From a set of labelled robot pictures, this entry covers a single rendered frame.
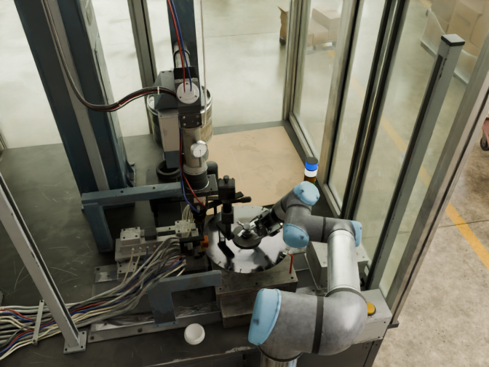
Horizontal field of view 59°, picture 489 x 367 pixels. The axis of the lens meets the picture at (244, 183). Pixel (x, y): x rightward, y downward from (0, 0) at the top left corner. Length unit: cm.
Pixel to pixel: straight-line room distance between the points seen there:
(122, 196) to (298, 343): 99
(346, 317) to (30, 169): 189
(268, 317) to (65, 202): 147
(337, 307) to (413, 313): 179
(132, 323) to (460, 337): 177
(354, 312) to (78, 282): 119
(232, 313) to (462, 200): 229
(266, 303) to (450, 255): 225
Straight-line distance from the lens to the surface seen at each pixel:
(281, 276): 163
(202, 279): 147
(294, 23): 233
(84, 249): 196
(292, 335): 92
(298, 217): 126
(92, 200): 172
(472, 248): 317
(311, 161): 162
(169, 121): 129
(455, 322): 277
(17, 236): 126
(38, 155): 254
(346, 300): 97
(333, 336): 92
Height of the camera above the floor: 216
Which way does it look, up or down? 42 degrees down
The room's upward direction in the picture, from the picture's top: straight up
